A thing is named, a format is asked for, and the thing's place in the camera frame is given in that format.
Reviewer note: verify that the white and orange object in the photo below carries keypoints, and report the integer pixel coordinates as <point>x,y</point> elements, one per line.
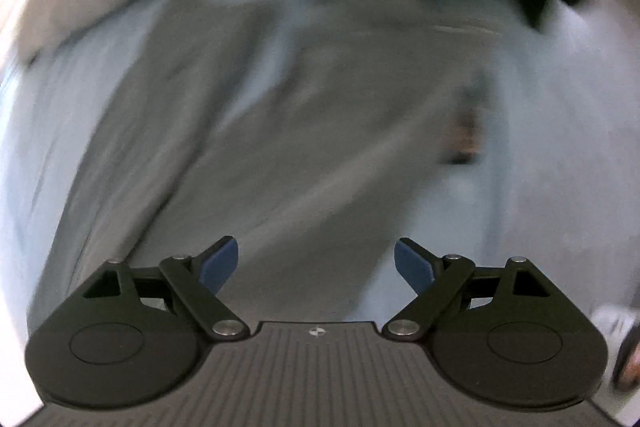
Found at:
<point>617,337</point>

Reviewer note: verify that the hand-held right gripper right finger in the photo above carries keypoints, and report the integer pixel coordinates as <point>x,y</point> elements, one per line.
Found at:
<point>412,264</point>

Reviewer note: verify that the grey-blue pants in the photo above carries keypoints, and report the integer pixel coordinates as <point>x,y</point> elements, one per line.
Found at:
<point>275,157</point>

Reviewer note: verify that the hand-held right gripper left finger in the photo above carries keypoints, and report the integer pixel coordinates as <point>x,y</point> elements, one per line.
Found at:
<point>219,264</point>

